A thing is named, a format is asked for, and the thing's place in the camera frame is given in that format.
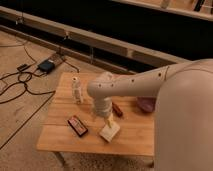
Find black power adapter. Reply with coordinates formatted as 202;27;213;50
38;60;55;73

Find black and red box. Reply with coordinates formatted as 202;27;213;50
68;115;88;137

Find black floor cables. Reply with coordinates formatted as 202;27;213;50
0;36;81;105

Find clear plastic bottle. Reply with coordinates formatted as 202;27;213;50
72;77;83;104

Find small black floor box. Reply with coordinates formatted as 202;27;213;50
17;64;29;72

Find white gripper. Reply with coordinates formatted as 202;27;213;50
93;97;114;128

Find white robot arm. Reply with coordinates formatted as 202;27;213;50
87;59;213;171

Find white sponge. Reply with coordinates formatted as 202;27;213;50
99;121;120;142

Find wooden table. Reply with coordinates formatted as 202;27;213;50
37;73;154;156

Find purple ceramic bowl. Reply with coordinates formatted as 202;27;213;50
137;97;156;113

